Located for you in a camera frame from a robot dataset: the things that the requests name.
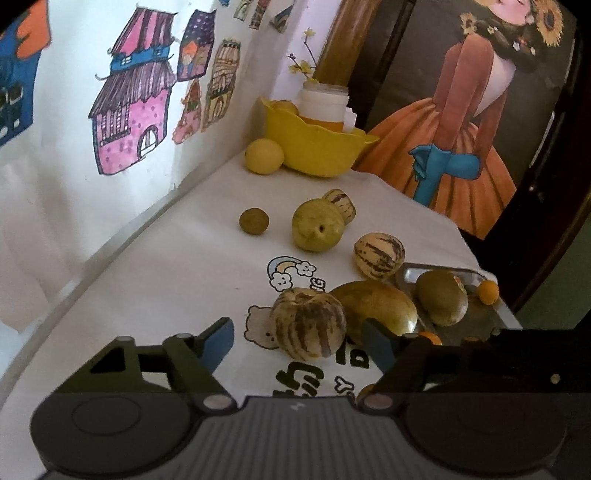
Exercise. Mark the green-brown oval fruit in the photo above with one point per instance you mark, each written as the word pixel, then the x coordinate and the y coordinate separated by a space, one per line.
pixel 441 297

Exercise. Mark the yellow lemon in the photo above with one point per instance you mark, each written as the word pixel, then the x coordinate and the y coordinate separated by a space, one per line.
pixel 263 157

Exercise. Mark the green pear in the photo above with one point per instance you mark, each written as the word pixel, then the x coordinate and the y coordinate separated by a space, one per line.
pixel 316 226

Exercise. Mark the small striped pepino melon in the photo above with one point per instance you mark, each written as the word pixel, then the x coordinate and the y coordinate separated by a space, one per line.
pixel 339 201

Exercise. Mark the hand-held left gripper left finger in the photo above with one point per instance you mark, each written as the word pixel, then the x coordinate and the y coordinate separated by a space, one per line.
pixel 219 344

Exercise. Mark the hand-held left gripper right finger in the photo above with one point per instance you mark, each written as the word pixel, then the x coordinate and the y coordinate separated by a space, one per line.
pixel 378 348

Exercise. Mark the wall poster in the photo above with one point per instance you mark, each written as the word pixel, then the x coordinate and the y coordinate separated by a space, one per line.
pixel 461 138

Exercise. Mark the small orange citrus fruit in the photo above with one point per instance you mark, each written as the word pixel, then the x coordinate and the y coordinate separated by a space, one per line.
pixel 430 338
pixel 488 292

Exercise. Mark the white lidded jar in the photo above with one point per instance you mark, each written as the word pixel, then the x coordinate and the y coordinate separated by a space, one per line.
pixel 323 104

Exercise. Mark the yellow flower sprig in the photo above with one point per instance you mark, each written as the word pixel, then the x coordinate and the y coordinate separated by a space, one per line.
pixel 304 64

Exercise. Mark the small brown round fruit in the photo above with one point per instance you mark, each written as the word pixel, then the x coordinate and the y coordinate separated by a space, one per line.
pixel 253 221

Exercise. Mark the brown wooden post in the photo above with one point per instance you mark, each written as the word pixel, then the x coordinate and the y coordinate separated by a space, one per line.
pixel 344 41

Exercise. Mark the cluster of paper house drawings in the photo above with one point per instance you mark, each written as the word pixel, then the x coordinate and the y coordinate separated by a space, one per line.
pixel 131 115

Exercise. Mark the yellow plastic bowl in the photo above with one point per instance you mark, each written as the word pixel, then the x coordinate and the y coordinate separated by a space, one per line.
pixel 318 147

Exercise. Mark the metal tray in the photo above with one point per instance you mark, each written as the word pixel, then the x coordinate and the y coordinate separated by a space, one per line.
pixel 480 318

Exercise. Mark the green-brown mango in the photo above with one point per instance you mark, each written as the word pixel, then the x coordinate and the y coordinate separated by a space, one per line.
pixel 381 307

